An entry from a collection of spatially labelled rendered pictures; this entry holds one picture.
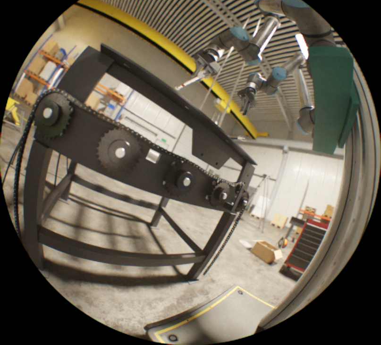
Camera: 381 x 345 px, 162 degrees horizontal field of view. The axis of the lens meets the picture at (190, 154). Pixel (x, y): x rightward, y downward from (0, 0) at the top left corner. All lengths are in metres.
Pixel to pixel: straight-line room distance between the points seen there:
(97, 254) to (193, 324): 0.54
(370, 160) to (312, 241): 1.98
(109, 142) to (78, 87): 0.26
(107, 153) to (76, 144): 0.14
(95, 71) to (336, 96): 0.89
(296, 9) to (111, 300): 1.56
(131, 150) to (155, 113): 9.73
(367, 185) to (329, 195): 10.18
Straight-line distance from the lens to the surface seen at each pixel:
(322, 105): 0.63
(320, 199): 10.50
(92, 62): 0.61
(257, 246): 2.69
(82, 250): 0.77
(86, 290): 1.01
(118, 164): 0.47
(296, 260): 2.44
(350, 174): 0.75
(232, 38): 0.73
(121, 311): 0.99
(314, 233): 2.37
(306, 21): 0.63
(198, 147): 0.69
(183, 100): 0.58
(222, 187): 0.79
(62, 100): 0.53
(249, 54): 0.76
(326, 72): 0.53
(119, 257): 0.80
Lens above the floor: 0.90
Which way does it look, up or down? 7 degrees up
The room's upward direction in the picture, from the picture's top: 25 degrees clockwise
